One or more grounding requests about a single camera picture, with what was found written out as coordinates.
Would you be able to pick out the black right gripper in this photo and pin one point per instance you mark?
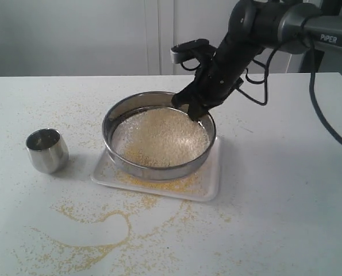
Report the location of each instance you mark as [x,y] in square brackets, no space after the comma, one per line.
[210,88]

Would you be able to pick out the round steel sieve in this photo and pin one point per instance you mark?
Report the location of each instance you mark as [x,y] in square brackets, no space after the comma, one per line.
[147,137]

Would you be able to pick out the stainless steel cup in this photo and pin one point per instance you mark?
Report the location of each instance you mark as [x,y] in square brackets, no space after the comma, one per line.
[47,150]

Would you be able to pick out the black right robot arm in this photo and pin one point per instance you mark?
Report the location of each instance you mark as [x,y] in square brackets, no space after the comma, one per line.
[288,26]

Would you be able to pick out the white rectangular plastic tray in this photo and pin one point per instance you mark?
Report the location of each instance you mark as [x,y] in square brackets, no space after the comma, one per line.
[200,186]

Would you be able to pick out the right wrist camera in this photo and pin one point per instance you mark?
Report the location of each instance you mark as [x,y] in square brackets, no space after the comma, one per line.
[183,52]

